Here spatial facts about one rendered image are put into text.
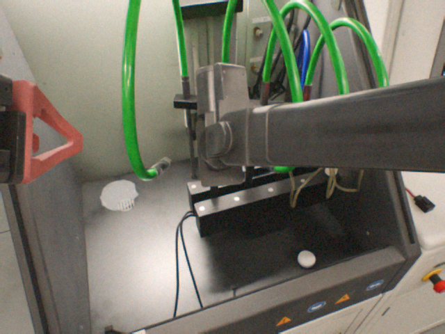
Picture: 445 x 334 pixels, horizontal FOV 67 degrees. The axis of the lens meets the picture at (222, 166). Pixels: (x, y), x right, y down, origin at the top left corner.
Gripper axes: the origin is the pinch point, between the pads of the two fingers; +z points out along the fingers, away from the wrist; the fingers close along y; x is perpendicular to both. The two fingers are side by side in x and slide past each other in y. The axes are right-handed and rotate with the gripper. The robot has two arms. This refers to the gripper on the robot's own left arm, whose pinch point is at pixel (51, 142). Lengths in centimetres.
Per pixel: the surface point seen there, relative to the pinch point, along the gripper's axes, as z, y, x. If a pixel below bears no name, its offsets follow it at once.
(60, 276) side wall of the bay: 22.5, 20.7, 20.2
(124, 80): 7.5, -1.8, -7.4
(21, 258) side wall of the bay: 15.5, 21.4, 15.7
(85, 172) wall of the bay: 53, 43, 3
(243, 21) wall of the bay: 52, -2, -34
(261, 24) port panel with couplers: 55, -5, -34
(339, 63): 26.6, -23.4, -13.6
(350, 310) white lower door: 61, -26, 33
